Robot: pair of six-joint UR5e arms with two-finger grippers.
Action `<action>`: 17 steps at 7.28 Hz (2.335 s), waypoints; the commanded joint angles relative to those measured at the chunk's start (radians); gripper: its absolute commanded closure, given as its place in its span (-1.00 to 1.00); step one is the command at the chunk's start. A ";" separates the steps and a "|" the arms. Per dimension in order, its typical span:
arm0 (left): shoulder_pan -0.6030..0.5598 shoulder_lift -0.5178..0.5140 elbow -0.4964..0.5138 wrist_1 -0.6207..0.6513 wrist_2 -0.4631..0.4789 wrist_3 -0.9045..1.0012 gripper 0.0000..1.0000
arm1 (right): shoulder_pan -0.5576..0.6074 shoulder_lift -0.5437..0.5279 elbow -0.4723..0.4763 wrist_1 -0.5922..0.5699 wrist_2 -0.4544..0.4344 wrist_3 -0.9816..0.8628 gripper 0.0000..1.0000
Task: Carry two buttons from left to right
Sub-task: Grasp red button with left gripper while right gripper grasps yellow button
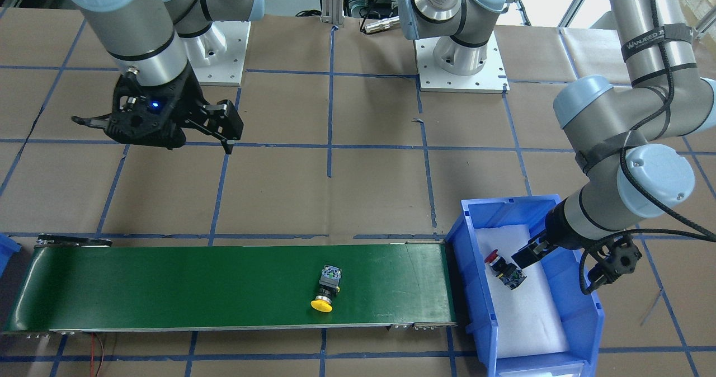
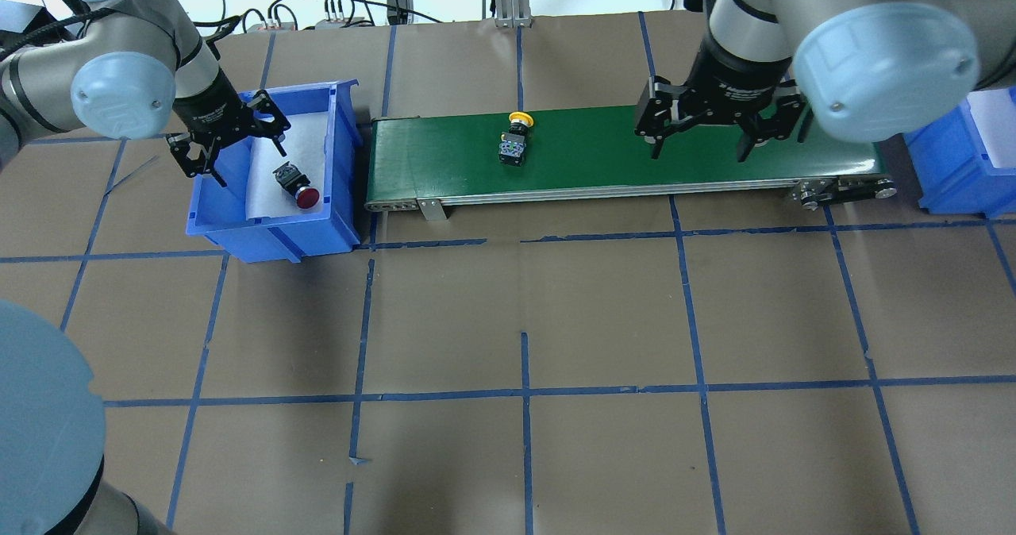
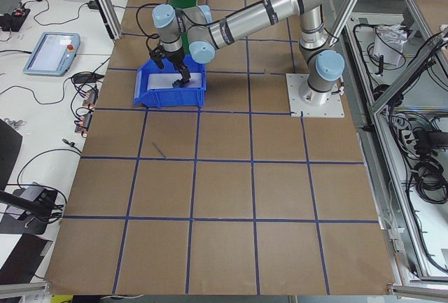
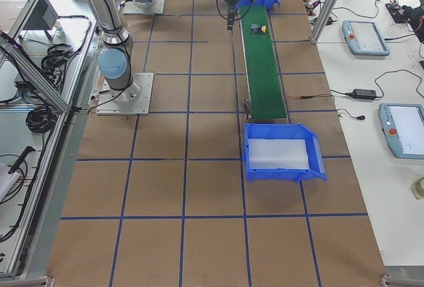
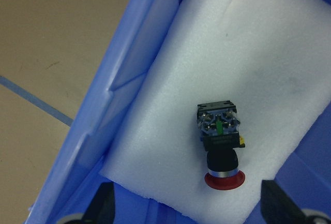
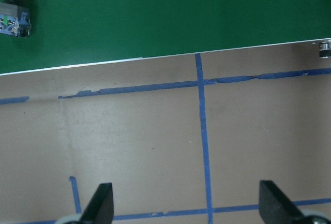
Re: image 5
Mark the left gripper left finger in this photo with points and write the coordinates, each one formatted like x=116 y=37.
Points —
x=100 y=210

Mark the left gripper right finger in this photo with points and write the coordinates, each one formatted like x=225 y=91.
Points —
x=277 y=207

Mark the red mushroom push button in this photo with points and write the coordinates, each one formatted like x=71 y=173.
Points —
x=218 y=125

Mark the white foam pad left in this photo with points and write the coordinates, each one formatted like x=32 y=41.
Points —
x=271 y=58

